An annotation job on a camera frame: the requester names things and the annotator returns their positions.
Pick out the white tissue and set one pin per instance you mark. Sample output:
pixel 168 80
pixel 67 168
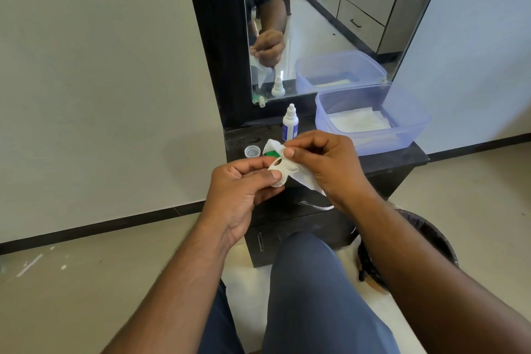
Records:
pixel 305 177

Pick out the white contact lens case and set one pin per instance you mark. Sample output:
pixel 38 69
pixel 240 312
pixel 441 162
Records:
pixel 281 168

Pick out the translucent blue plastic container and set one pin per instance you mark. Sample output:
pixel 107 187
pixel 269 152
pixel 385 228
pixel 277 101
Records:
pixel 406 125

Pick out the person's right hand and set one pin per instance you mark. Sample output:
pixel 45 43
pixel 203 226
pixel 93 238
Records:
pixel 336 167

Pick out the person's left thumb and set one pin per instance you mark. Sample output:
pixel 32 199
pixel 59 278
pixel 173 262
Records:
pixel 265 177

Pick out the green lens case cap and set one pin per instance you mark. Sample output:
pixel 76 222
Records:
pixel 270 153

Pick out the person's leg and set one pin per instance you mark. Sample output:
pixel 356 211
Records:
pixel 220 324
pixel 315 295

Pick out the person's right thumb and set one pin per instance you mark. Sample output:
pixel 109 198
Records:
pixel 303 152

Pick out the person's right leg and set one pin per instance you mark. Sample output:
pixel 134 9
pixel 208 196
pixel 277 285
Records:
pixel 315 295

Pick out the wall mirror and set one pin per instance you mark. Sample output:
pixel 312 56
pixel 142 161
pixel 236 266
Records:
pixel 332 13

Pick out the stack of white tissues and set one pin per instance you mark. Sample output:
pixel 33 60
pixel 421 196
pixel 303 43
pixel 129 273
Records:
pixel 361 120

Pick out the person's left forearm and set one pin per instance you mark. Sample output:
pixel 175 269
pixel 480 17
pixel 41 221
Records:
pixel 178 295

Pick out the person's left hand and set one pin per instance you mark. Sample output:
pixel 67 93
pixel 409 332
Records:
pixel 232 200

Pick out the person's right forearm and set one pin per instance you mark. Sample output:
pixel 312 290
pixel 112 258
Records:
pixel 423 279

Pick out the person's left leg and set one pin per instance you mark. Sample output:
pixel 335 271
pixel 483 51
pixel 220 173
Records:
pixel 220 324

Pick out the clear plastic cap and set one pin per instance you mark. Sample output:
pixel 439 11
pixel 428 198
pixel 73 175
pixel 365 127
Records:
pixel 252 151

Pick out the bin with black bag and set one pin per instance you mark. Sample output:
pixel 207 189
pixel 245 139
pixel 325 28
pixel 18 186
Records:
pixel 431 237

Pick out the black dressing table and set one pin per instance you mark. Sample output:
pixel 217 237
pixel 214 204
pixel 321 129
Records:
pixel 215 55

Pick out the white dropper bottle blue label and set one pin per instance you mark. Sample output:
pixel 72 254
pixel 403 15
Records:
pixel 290 125

